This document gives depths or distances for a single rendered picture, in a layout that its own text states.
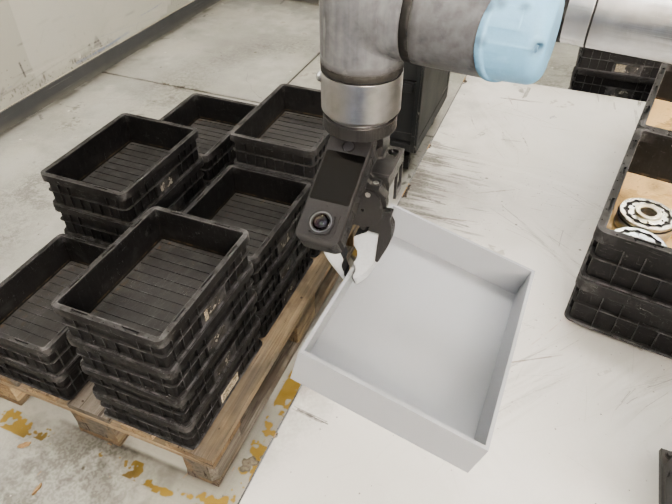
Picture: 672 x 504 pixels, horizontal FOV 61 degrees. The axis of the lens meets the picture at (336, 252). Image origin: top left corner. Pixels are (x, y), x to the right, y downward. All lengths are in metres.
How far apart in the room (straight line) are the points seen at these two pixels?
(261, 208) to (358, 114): 1.42
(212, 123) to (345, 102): 1.93
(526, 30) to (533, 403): 0.72
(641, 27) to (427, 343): 0.38
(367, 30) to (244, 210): 1.47
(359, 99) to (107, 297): 1.14
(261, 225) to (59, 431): 0.86
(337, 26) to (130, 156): 1.63
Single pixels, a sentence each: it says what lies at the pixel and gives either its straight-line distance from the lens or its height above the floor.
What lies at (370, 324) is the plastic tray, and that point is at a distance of 0.67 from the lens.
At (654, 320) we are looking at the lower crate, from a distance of 1.15.
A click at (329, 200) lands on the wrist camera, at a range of 0.54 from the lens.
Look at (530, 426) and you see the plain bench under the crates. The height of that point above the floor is 0.70.
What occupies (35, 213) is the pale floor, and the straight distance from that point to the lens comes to 2.82.
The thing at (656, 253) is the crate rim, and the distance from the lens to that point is 1.05.
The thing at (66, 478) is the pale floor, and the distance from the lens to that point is 1.88.
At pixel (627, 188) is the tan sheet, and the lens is 1.36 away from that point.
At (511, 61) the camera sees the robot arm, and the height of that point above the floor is 1.36.
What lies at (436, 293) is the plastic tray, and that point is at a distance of 0.73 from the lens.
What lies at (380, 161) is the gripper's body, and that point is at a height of 1.21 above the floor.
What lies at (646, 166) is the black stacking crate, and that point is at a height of 0.85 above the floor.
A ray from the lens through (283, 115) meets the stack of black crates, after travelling 2.22.
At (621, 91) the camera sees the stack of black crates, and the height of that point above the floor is 0.41.
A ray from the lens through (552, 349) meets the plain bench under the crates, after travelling 1.14.
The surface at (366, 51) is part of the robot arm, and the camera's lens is 0.50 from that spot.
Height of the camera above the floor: 1.53
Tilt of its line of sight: 42 degrees down
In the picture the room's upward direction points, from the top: straight up
